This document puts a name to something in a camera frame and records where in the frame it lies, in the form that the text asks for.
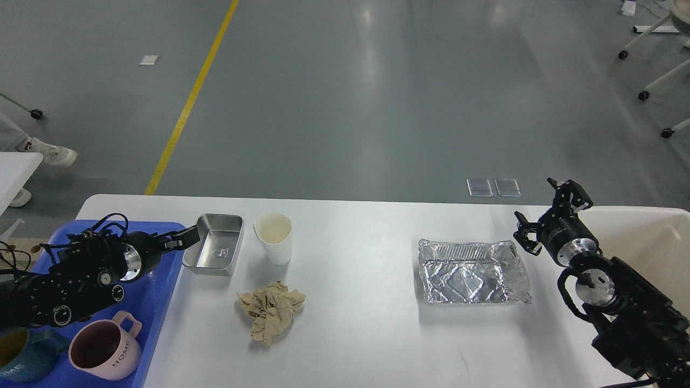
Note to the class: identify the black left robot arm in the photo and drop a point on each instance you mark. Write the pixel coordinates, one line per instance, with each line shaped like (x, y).
(86, 275)

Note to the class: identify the blue plastic tray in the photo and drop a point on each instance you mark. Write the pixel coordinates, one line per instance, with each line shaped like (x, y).
(146, 299)

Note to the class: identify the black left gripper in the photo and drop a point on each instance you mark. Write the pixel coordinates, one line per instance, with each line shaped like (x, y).
(142, 251)

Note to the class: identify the clear floor plate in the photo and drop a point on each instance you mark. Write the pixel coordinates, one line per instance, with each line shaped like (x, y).
(507, 187)
(479, 187)

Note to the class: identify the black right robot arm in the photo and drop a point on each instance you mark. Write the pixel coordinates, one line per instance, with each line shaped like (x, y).
(639, 332)

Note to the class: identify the white paper cup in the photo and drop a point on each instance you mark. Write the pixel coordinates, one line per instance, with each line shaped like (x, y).
(274, 231)

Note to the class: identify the stainless steel rectangular container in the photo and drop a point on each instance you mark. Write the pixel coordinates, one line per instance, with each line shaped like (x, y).
(217, 252)

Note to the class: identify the blue mug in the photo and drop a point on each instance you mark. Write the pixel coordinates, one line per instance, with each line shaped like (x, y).
(29, 355)

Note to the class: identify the aluminium foil tray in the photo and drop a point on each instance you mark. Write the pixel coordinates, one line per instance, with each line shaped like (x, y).
(455, 273)

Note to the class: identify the pink mug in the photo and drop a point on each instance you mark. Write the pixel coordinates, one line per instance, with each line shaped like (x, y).
(108, 348)

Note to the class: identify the person in grey trousers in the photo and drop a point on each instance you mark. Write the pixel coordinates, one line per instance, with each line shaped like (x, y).
(15, 139)

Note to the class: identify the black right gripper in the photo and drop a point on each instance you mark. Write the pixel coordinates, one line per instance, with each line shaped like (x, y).
(561, 234)

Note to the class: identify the crumpled brown paper napkin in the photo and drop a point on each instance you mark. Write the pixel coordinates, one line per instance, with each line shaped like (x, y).
(272, 310)

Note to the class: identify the white paper scrap on floor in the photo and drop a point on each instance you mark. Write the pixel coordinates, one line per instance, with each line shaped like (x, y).
(149, 60)

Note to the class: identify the white plastic bin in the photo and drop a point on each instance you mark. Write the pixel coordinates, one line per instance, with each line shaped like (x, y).
(653, 241)

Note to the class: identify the right clear floor plate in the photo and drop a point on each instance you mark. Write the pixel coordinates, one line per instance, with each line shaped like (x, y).
(507, 187)

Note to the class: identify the white side table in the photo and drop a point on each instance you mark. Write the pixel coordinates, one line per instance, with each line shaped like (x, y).
(16, 169)

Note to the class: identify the black caster left stand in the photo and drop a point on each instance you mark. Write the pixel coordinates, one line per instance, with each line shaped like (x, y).
(35, 113)

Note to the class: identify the left clear floor plate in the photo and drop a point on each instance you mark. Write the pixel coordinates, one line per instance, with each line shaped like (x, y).
(479, 187)

